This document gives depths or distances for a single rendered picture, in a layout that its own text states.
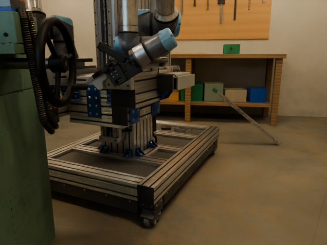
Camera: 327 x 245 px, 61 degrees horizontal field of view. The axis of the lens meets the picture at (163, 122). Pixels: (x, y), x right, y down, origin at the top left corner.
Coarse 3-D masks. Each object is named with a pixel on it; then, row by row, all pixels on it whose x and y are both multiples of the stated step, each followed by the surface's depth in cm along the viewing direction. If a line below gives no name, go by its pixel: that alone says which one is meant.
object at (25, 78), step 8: (0, 72) 89; (8, 72) 93; (16, 72) 98; (24, 72) 104; (0, 80) 89; (8, 80) 93; (16, 80) 98; (24, 80) 104; (0, 88) 89; (8, 88) 93; (16, 88) 98; (24, 88) 104
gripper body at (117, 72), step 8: (112, 64) 98; (120, 64) 100; (128, 64) 99; (136, 64) 97; (112, 72) 99; (120, 72) 98; (128, 72) 99; (136, 72) 99; (112, 80) 99; (120, 80) 100
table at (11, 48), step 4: (0, 44) 80; (4, 44) 80; (8, 44) 80; (12, 44) 80; (16, 44) 81; (20, 44) 83; (0, 48) 80; (4, 48) 80; (8, 48) 80; (12, 48) 80; (16, 48) 81; (20, 48) 83; (24, 48) 86; (0, 52) 80; (4, 52) 80; (8, 52) 80; (12, 52) 80; (16, 52) 81; (20, 52) 83; (24, 52) 86
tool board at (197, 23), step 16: (176, 0) 382; (192, 0) 379; (208, 0) 373; (224, 0) 369; (240, 0) 368; (256, 0) 365; (192, 16) 383; (208, 16) 380; (224, 16) 376; (240, 16) 373; (256, 16) 369; (192, 32) 388; (208, 32) 384; (224, 32) 381; (240, 32) 377; (256, 32) 374
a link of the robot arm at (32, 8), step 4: (24, 0) 149; (28, 0) 147; (32, 0) 147; (36, 0) 149; (40, 0) 151; (28, 4) 147; (32, 4) 147; (36, 4) 148; (40, 4) 151; (28, 8) 147; (32, 8) 147; (36, 8) 148; (40, 8) 150; (32, 12) 146; (36, 12) 147; (40, 12) 148; (36, 16) 147; (40, 16) 148; (44, 16) 151; (36, 20) 147; (40, 20) 148
